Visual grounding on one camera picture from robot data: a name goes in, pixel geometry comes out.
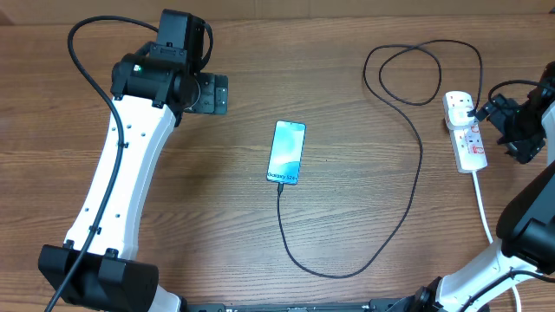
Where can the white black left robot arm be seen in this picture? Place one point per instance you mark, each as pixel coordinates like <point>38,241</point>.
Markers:
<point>152,88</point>

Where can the white power strip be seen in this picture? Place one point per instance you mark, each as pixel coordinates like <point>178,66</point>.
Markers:
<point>469,151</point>

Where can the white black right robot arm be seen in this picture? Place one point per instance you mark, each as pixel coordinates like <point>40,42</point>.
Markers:
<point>523,245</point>

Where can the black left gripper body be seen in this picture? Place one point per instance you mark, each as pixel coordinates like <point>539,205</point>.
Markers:
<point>212,98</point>

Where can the brown cardboard backdrop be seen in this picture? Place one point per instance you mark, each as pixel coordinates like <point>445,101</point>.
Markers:
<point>28,12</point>

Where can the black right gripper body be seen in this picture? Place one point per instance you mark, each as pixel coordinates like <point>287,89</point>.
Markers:
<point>522,126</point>

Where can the white charger plug adapter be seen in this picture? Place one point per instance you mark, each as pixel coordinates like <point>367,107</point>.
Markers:
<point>457,118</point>

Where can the blue smartphone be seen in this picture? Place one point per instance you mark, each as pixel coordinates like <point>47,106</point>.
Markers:
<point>286,152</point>

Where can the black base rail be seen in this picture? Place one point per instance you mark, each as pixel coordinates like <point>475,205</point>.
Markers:
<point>282,307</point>

